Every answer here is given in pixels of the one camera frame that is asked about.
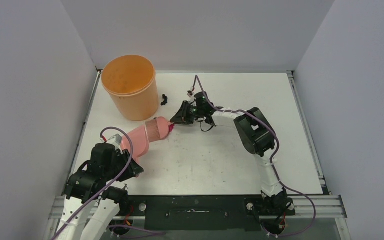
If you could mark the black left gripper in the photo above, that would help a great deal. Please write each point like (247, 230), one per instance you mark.
(133, 170)

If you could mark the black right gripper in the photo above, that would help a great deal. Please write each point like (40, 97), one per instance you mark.
(188, 112)

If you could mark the pink hand brush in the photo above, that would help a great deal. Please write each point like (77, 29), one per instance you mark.
(156, 129)

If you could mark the pink plastic dustpan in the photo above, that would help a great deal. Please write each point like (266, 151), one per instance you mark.
(140, 144)

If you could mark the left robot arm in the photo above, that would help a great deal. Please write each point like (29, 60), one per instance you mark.
(90, 203)

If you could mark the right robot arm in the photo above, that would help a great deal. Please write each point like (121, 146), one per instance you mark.
(256, 135)

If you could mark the long magenta paper scrap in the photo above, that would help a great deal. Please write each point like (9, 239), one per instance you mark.
(170, 127)

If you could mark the black paper scrap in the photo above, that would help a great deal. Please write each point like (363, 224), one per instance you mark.
(164, 100)

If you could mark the orange plastic bucket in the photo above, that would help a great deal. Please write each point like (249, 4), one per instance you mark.
(130, 81)

